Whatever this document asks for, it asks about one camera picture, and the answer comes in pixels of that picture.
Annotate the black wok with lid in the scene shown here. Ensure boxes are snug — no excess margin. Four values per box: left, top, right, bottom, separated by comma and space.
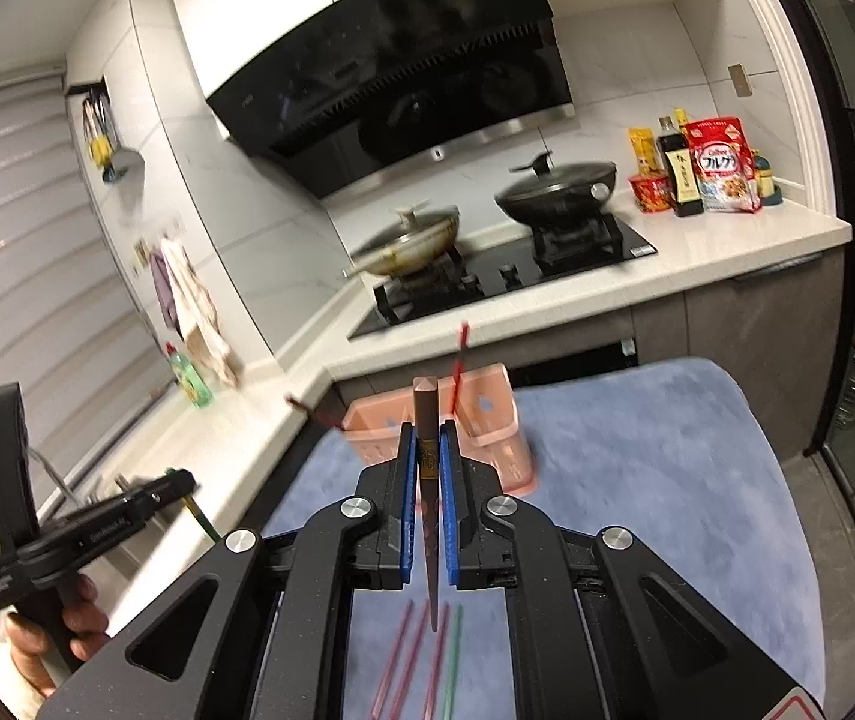
493, 150, 619, 227

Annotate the small teal jar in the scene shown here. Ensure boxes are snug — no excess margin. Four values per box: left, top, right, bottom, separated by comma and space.
751, 152, 783, 207

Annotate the purple hanging cloth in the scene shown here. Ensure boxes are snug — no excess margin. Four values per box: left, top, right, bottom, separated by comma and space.
148, 247, 181, 329

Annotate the pink perforated utensil holder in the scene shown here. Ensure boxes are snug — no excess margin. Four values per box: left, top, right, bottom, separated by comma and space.
341, 364, 541, 497

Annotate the brown chopstick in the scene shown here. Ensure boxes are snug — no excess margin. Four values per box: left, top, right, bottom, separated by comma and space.
410, 377, 449, 632

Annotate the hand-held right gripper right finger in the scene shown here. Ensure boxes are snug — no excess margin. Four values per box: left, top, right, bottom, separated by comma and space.
438, 422, 829, 720

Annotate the white hanging cloth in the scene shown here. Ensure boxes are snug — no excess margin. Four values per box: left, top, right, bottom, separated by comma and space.
159, 236, 237, 389

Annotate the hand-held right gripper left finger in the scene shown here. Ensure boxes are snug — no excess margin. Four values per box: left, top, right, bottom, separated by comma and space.
41, 420, 421, 720

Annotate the dark base cabinet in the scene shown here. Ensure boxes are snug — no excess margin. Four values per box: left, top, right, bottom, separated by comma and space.
329, 247, 848, 458

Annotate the yellow packet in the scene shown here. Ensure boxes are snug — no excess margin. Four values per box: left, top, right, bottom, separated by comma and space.
627, 126, 661, 179

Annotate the green dish soap bottle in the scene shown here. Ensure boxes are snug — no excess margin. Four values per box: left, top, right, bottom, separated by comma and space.
167, 343, 214, 410

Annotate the dark soy sauce bottle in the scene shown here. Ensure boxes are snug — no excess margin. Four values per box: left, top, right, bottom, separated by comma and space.
656, 116, 706, 218

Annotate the white window blind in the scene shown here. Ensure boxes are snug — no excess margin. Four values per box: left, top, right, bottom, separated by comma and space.
0, 75, 166, 481

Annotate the dark red chopstick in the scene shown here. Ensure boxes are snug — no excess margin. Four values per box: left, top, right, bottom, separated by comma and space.
284, 394, 349, 434
421, 619, 449, 720
388, 602, 432, 720
368, 600, 415, 720

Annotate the yellow red noodle package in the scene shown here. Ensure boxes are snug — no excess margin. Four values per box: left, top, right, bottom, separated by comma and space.
628, 174, 674, 215

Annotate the beige wok with lid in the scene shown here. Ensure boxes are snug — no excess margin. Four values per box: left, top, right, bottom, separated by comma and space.
341, 204, 464, 278

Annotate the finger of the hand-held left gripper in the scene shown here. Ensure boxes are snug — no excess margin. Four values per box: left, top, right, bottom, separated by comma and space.
131, 467, 197, 520

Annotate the person's left hand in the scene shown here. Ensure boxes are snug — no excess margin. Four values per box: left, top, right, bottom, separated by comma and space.
5, 574, 112, 698

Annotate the red cereal bag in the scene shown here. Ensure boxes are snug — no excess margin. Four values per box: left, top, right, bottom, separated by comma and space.
686, 116, 764, 215

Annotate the green chopstick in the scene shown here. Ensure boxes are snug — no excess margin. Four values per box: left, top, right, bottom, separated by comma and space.
442, 604, 466, 720
183, 493, 222, 543

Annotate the black gas stove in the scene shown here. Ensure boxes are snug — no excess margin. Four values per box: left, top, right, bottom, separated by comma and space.
347, 211, 659, 340

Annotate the blue plush blanket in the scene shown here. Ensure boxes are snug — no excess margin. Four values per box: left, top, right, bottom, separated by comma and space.
258, 356, 826, 720

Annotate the wall utensil rack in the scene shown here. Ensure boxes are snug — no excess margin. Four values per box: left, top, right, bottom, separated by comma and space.
65, 79, 145, 185

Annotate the black range hood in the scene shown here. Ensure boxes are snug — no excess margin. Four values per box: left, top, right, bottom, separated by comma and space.
206, 0, 577, 200

